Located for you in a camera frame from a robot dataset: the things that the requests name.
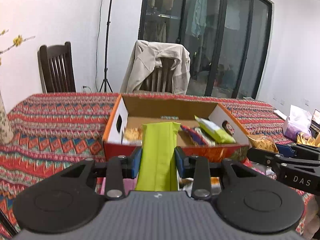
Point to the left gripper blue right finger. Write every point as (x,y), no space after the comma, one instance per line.
(182,163)

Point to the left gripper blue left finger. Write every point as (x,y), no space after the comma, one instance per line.
(134,162)

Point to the lime green snack packet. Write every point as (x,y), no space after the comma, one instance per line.
(158,170)

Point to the orange pumpkin cardboard box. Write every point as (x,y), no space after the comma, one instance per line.
(137,110)

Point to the green white packet in box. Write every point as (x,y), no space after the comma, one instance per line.
(214,131)

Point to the purple tissue pack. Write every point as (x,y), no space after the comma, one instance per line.
(298,121)

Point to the gold foil wrapper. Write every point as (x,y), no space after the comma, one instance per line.
(262,142)

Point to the wooden chair with jacket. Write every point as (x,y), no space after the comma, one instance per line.
(160,80)

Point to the studio light on stand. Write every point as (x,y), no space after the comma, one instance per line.
(105,83)

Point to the red patterned tablecloth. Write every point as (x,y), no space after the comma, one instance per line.
(52,131)

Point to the beige jacket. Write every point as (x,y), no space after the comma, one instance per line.
(146,57)

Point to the dark wooden chair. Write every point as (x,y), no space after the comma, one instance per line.
(57,68)

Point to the floral ceramic vase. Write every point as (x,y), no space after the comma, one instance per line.
(6,133)

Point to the black framed glass door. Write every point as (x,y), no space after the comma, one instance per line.
(227,41)

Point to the yellow flower branches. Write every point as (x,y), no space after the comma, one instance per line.
(16,42)

